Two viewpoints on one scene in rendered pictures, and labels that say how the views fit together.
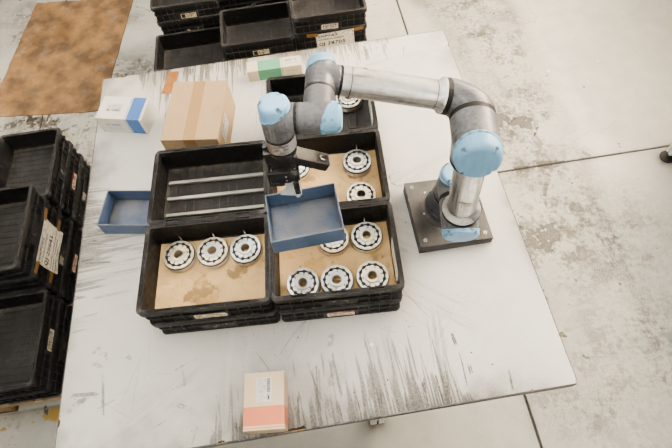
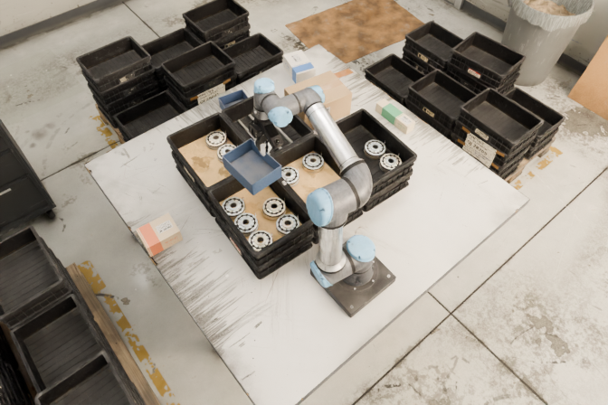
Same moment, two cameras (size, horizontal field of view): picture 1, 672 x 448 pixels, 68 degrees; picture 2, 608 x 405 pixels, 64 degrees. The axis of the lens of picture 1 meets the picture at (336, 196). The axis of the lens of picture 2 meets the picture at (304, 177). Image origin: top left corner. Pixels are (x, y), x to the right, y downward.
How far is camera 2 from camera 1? 110 cm
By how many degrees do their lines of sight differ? 30
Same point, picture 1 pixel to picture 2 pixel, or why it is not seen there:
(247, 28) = (443, 93)
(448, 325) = (266, 316)
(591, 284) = not seen: outside the picture
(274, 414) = (152, 240)
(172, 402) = (140, 193)
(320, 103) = (280, 103)
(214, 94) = (336, 93)
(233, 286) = (213, 175)
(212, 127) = not seen: hidden behind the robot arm
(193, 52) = (403, 80)
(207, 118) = not seen: hidden behind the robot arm
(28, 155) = (261, 52)
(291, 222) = (248, 164)
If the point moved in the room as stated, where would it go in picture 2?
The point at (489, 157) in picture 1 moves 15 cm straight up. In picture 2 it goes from (318, 211) to (318, 183)
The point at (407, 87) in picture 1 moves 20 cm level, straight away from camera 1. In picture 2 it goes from (333, 142) to (384, 126)
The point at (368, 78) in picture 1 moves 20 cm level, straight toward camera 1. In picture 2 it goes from (321, 118) to (270, 138)
